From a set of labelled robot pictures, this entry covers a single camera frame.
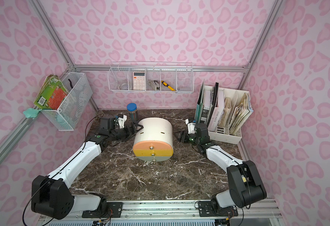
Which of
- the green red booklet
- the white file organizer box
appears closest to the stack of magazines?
the white file organizer box

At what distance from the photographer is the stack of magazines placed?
86cm

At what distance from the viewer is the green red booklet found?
68 cm
